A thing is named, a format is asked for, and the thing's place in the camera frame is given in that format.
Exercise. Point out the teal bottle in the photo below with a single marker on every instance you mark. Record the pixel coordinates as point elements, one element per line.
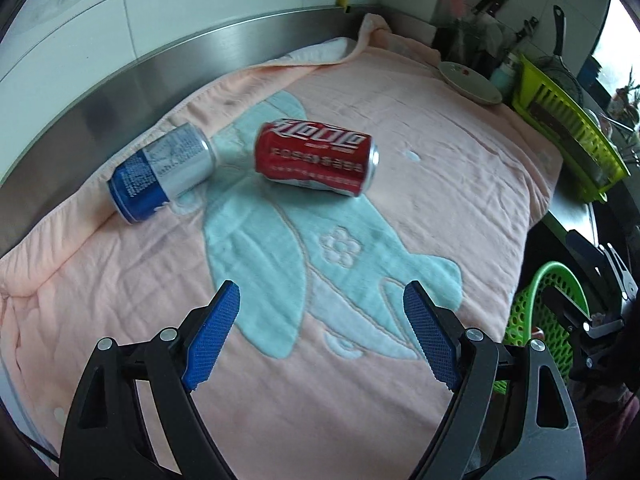
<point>502,77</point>

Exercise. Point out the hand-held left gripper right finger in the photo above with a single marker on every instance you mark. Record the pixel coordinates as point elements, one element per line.
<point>432,335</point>

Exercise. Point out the red drink can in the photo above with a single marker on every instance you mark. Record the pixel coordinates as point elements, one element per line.
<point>310,155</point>

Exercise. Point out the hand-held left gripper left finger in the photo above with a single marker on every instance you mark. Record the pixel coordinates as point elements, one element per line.
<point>212,335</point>

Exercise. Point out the white plate with flower print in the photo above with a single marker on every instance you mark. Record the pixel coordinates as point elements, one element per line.
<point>470,85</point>

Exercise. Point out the lime green dish rack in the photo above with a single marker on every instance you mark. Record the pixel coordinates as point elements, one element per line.
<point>600,150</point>

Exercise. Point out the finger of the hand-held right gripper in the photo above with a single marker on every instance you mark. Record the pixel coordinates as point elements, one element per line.
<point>565,305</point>
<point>582,245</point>

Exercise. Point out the pink printed towel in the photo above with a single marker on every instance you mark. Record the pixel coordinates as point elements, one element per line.
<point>350,185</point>

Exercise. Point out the blue silver drink can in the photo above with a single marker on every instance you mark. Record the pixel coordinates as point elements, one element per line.
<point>160,170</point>

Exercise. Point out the green perforated plastic basket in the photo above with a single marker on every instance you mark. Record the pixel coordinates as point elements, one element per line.
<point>525,310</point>

